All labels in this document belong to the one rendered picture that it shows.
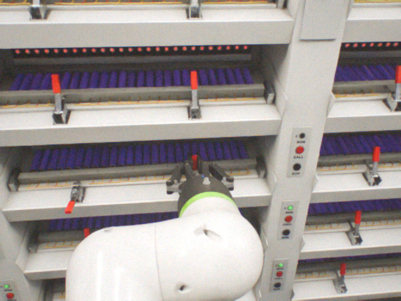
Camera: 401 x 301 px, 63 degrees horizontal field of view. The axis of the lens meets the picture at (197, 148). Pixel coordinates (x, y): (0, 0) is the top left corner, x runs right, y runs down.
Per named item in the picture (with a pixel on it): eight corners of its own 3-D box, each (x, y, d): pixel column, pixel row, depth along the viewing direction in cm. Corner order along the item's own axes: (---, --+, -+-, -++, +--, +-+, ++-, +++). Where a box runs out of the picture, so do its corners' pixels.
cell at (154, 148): (158, 149, 85) (159, 167, 81) (151, 149, 85) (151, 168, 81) (158, 143, 84) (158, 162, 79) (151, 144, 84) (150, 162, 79)
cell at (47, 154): (52, 154, 83) (47, 174, 78) (45, 154, 83) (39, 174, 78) (51, 149, 82) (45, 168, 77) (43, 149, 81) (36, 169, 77)
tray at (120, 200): (268, 205, 79) (276, 181, 73) (9, 221, 74) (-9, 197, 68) (251, 147, 93) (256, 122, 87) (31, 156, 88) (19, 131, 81)
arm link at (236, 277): (278, 315, 37) (272, 231, 34) (169, 335, 37) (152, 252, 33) (248, 245, 51) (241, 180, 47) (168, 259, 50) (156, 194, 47)
